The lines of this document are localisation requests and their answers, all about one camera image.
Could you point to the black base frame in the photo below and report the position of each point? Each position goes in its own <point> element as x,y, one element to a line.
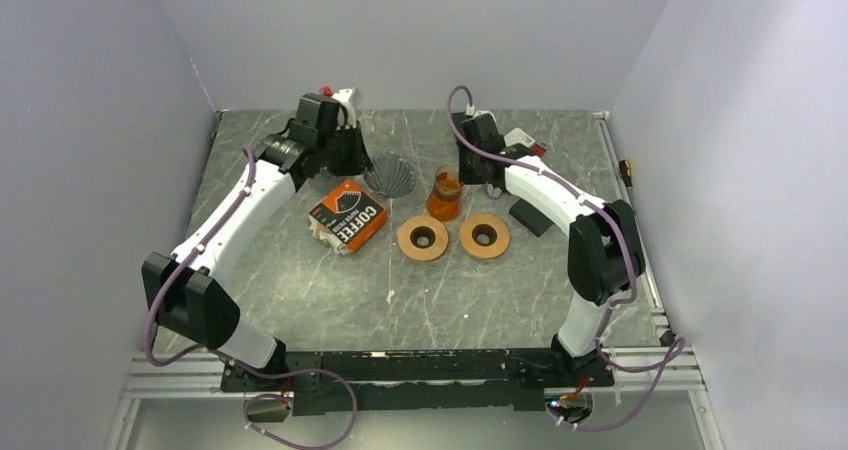
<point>518,378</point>

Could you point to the grey glass dripper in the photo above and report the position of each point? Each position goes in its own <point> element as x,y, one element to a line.
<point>324,182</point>

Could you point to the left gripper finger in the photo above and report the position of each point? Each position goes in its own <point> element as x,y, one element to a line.
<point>359,161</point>
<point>333,158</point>

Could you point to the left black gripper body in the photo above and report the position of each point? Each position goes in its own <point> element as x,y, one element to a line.
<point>337,136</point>

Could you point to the yellow black screwdriver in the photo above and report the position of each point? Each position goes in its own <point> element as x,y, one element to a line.
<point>625,171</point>

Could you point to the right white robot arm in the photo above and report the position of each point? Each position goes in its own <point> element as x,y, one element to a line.
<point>605,257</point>

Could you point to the orange coffee filter box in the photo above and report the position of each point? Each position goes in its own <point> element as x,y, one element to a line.
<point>346,218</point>

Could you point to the clear glass dripper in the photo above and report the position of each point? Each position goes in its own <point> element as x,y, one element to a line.
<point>390,176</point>

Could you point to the red handled adjustable wrench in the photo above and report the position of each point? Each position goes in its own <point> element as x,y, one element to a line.
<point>540,149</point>

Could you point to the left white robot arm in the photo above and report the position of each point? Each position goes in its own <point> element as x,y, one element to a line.
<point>185,289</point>

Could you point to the orange glass carafe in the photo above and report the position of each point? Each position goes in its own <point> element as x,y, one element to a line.
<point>444,202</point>

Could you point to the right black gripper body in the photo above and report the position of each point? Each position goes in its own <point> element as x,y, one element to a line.
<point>468,159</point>

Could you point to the black block near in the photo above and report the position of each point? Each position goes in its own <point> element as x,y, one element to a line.
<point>530,218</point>

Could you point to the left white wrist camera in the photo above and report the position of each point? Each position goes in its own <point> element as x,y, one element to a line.
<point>348,98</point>

